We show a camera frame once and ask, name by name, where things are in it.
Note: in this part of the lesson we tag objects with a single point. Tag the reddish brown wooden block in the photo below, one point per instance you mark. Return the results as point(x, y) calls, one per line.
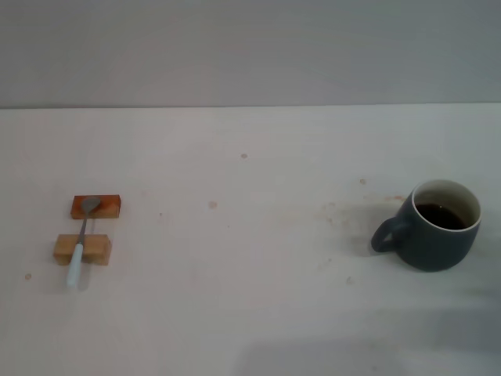
point(107, 207)

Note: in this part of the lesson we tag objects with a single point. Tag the light tan wooden block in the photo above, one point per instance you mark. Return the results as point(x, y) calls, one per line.
point(96, 248)

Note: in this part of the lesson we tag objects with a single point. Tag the grey ceramic cup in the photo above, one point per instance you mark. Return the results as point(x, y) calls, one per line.
point(434, 250)

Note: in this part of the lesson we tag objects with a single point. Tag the dark coffee liquid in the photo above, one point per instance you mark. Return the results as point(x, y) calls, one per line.
point(440, 217)

